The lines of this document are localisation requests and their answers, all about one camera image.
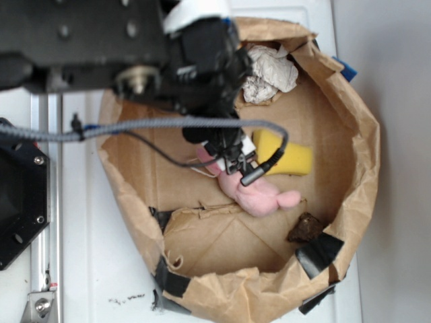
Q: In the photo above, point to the yellow sponge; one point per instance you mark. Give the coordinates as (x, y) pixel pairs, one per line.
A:
(296, 160)

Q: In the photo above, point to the pink plush bunny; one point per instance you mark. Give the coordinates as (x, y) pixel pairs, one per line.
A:
(259, 199)

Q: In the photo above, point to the white paper ball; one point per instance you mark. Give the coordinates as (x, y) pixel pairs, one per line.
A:
(272, 72)

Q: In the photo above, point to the aluminium rail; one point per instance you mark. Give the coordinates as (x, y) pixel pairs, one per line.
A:
(45, 250)

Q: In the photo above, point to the brown paper bag bin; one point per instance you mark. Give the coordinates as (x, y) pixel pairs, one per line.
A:
(208, 256)

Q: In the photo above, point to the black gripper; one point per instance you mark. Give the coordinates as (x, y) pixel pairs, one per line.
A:
(206, 71)

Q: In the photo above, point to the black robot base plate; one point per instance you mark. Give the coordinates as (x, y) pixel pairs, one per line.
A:
(24, 196)

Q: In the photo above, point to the dark brown lump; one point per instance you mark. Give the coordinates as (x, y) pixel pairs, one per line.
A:
(306, 229)

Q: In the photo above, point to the blue tape piece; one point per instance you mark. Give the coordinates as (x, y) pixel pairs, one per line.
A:
(348, 72)

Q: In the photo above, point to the metal corner bracket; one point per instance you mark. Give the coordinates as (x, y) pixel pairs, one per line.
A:
(41, 307)

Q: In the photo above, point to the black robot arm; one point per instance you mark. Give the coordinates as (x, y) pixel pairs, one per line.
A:
(69, 46)

